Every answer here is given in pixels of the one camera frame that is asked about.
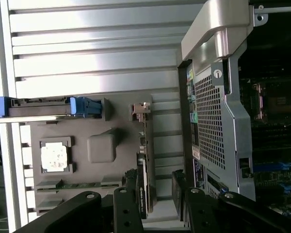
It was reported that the grey parts rack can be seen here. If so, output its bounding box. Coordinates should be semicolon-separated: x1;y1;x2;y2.
8;93;159;217

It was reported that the green motherboard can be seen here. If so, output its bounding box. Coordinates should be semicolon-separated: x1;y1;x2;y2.
240;77;291;219

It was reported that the hard disk in blue caddy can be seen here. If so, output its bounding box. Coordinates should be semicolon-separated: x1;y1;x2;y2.
0;96;105;123

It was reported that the CPU socket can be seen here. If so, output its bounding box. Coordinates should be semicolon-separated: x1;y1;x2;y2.
253;79;291;121

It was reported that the blue expansion slot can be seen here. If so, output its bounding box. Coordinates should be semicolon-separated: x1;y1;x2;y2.
253;159;291;174

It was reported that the silver CPU chip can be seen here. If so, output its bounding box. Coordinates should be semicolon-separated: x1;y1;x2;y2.
40;142;69;172

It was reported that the open PC case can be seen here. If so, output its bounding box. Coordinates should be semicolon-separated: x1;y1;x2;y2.
177;0;291;220

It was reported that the green RAM stick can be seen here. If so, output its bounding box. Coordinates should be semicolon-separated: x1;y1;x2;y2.
37;182;123;192

